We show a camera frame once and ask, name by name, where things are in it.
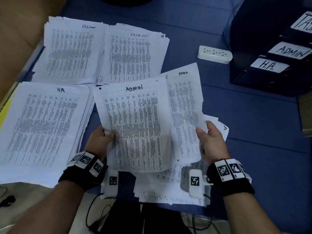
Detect brown cardboard box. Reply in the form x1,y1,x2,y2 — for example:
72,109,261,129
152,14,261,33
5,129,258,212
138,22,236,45
298,90,312,137

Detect black strap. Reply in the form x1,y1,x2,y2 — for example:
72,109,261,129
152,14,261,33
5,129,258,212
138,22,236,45
0,187,16,209

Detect person's left hand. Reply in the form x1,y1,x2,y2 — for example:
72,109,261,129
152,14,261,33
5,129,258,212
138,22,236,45
84,125,116,161

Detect white power strip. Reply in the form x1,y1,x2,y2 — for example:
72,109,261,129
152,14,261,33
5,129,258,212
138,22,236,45
197,45,234,65

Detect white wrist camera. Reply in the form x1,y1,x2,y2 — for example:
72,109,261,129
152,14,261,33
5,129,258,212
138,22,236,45
188,168,205,199
101,168,120,199

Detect black marker wristband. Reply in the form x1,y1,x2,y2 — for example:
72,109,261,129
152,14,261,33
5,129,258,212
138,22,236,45
207,158,255,196
59,151,109,192

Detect teal cylindrical barrel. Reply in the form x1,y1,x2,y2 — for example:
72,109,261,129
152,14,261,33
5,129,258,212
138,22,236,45
95,0,158,8

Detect pile of printed papers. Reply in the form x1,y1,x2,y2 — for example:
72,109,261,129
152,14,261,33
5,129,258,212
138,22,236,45
132,114,230,207

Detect person's dark trousers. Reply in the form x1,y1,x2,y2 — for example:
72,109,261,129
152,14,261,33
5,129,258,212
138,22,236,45
98,197,230,234

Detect yellow folder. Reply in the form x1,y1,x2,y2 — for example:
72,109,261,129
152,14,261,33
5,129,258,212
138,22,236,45
0,85,20,129

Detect neat stack of printed papers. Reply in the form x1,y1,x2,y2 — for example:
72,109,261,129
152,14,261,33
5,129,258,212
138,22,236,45
97,23,170,87
32,16,109,86
0,81,97,188

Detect person's right hand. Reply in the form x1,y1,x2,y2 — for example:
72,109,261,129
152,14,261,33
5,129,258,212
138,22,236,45
195,120,231,165

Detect person's right forearm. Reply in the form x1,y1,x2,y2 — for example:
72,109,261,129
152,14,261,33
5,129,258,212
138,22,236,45
222,190,283,234

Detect printed paper sheet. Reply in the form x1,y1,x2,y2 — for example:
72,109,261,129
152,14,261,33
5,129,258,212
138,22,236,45
161,62,211,165
92,77,175,174

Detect person's left forearm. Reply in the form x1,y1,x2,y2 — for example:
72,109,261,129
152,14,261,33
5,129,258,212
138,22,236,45
7,180,86,234

